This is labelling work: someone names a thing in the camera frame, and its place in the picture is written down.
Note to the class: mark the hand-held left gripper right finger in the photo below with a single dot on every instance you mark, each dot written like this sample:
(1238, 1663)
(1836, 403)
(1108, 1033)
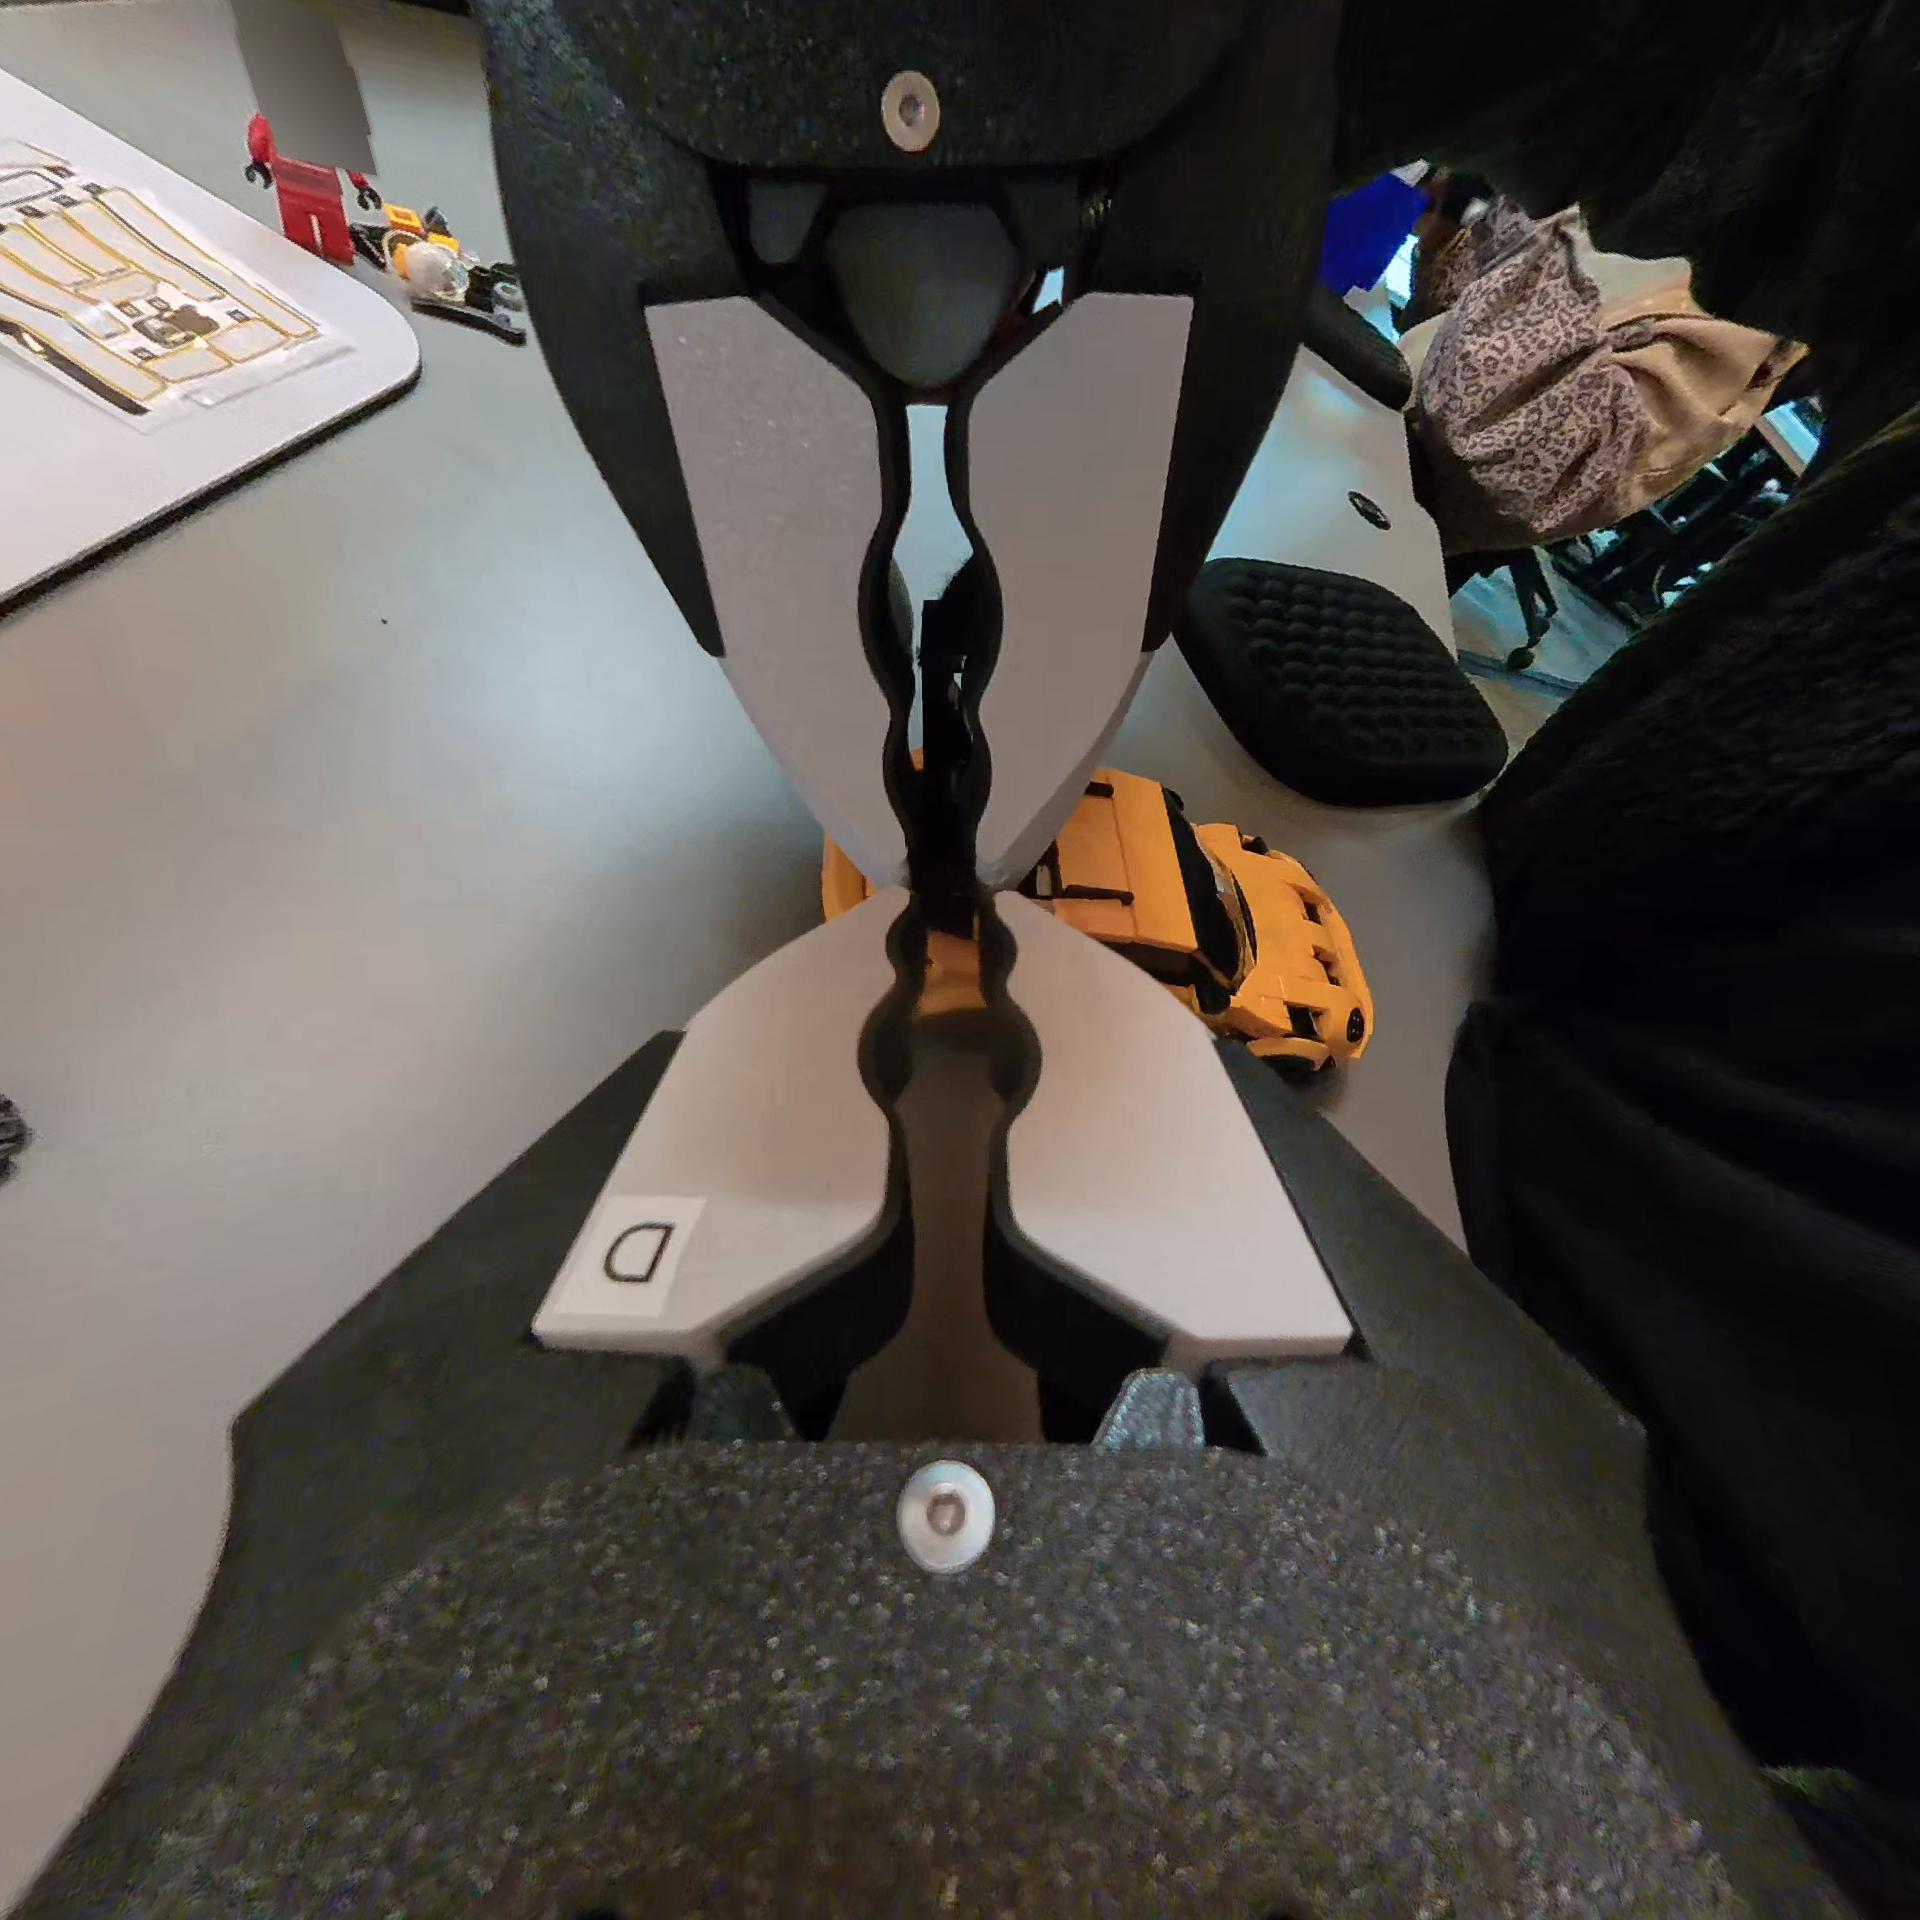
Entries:
(1185, 1184)

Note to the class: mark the red lego minifigure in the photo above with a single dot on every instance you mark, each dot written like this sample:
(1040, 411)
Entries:
(316, 202)

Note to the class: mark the black lego wheel rim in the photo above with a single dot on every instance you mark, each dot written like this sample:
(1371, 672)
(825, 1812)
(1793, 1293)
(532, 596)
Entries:
(11, 1137)

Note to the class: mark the yellow lego car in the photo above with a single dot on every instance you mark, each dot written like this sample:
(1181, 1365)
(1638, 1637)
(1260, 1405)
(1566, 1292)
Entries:
(1260, 961)

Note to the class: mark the person's right forearm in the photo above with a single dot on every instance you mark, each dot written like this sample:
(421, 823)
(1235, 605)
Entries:
(1651, 90)

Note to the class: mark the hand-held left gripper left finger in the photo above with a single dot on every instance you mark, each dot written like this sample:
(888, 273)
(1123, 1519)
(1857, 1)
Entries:
(751, 1170)

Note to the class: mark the black padded wrist rest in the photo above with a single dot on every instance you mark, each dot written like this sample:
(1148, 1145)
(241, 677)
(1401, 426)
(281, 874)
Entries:
(1349, 690)

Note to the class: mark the black office chair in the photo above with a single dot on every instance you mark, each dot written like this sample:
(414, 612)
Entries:
(1349, 348)

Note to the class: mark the pile of small lego parts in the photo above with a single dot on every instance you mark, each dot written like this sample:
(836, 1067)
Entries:
(451, 269)

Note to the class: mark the beige bag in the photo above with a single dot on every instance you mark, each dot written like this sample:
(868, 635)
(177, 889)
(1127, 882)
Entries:
(1710, 375)

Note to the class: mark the leopard print bag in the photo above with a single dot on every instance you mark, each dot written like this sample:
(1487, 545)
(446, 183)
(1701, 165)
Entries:
(1516, 389)

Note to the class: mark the white desk stand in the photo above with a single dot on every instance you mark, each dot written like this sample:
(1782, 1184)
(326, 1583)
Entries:
(224, 450)

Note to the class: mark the lego sticker sheet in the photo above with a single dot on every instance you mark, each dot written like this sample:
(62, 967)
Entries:
(136, 283)

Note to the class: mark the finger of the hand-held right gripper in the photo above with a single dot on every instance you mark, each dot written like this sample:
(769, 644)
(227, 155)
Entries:
(765, 523)
(1080, 523)

